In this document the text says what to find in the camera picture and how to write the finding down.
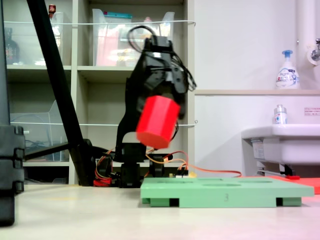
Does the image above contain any metal faucet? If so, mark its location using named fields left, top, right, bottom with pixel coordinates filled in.
left=306, top=37, right=320, bottom=67

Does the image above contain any small clear bottle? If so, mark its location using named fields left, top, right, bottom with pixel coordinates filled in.
left=272, top=104, right=289, bottom=126

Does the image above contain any orange and red wire bundle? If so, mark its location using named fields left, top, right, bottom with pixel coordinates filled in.
left=94, top=149, right=117, bottom=181

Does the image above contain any black gripper wire loop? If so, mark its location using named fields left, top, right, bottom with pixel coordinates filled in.
left=173, top=52, right=198, bottom=92

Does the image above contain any thin black motor wire loop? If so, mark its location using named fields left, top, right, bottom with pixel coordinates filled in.
left=126, top=24, right=161, bottom=55

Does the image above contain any white shelf cord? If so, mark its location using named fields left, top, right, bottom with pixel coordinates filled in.
left=9, top=119, right=199, bottom=128
left=3, top=19, right=197, bottom=27

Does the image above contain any small red-capped bottle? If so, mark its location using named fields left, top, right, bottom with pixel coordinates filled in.
left=47, top=3, right=57, bottom=19

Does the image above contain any notched black stack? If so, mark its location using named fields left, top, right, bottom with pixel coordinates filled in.
left=0, top=124, right=26, bottom=227

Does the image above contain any white pump soap bottle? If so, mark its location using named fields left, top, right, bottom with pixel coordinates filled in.
left=275, top=49, right=301, bottom=90

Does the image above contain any clear plastic storage bin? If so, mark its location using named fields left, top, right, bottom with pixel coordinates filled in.
left=91, top=8, right=176, bottom=67
left=3, top=11, right=66, bottom=67
left=9, top=99, right=70, bottom=163

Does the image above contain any beige shelf unit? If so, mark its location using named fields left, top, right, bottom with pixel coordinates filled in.
left=0, top=0, right=196, bottom=186

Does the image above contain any dark glass bottle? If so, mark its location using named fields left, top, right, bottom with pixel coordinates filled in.
left=4, top=27, right=21, bottom=66

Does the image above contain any black tripod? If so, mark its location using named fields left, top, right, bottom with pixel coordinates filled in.
left=23, top=0, right=99, bottom=188

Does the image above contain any large orange flat block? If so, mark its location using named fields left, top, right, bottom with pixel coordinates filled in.
left=268, top=174, right=320, bottom=195

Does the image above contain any red octagonal pillar block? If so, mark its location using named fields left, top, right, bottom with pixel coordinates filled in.
left=135, top=95, right=182, bottom=150

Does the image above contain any red base clamp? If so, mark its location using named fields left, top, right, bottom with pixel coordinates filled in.
left=93, top=176, right=113, bottom=188

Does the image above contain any white wall pipe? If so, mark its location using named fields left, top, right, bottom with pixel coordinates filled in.
left=296, top=0, right=317, bottom=51

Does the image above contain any white wall label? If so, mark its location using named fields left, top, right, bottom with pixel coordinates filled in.
left=303, top=107, right=320, bottom=117

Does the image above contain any thin orange wire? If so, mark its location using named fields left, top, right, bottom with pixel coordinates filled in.
left=145, top=150, right=243, bottom=179

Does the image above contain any white sink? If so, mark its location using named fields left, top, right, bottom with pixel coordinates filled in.
left=240, top=123, right=320, bottom=176

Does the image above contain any green shape sorter board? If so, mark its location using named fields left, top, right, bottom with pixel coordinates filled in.
left=139, top=176, right=315, bottom=209

